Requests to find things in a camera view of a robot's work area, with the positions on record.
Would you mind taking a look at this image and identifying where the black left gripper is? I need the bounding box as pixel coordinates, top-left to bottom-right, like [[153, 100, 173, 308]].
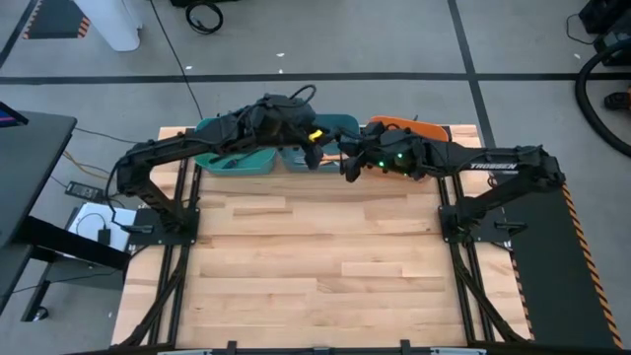
[[255, 94, 325, 172]]

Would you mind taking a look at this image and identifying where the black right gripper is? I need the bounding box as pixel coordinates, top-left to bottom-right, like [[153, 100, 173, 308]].
[[337, 122, 423, 183]]

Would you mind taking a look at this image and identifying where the dark teal plastic bin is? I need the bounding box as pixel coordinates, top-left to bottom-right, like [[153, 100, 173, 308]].
[[278, 113, 361, 174]]

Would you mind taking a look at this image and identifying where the green plastic bin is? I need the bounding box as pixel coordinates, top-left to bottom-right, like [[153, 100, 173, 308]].
[[193, 116, 277, 178]]

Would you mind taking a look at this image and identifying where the orange plastic bin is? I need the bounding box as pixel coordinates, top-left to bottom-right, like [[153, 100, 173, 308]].
[[367, 115, 451, 184]]

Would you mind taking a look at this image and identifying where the white paper sheet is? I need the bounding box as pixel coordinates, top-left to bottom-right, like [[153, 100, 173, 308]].
[[66, 202, 138, 253]]

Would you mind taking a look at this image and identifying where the large hazard-edged black mat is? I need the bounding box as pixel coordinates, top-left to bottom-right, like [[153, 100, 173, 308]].
[[501, 173, 625, 350]]

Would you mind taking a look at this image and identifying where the black power adapter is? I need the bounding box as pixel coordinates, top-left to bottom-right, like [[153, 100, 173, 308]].
[[64, 180, 104, 203]]

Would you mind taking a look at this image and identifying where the white round pillar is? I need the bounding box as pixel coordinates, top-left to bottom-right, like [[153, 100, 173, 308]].
[[72, 0, 144, 53]]

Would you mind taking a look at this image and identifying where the black caster wheel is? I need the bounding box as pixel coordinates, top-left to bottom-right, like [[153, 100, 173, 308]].
[[603, 86, 631, 112]]

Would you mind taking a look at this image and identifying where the black desk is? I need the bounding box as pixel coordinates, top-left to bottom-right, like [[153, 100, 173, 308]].
[[0, 110, 132, 321]]

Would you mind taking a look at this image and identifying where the black equipment case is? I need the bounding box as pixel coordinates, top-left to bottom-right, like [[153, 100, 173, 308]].
[[578, 0, 631, 68]]

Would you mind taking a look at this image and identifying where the small hazard-striped floor mat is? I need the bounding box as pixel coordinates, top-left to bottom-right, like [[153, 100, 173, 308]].
[[22, 0, 93, 39]]

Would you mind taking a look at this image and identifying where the monitor screen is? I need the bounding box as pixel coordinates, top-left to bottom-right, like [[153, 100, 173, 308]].
[[0, 101, 30, 129]]

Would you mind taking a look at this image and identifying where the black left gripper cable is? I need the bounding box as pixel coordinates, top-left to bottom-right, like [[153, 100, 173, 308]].
[[288, 84, 317, 103]]

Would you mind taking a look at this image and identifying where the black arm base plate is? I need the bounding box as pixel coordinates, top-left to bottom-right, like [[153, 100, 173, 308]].
[[438, 203, 528, 247], [128, 205, 201, 248]]

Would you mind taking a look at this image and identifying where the coiled black cable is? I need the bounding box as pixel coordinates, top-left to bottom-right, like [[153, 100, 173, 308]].
[[184, 0, 225, 36]]

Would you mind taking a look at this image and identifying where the long black floor cable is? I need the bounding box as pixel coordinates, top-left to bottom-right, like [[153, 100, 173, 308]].
[[149, 0, 204, 121]]

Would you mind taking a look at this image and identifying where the black table frame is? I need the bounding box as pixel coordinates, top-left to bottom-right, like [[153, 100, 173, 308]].
[[110, 124, 533, 355]]

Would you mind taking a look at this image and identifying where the thick black hose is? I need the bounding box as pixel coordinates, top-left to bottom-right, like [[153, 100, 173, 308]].
[[574, 37, 631, 159]]

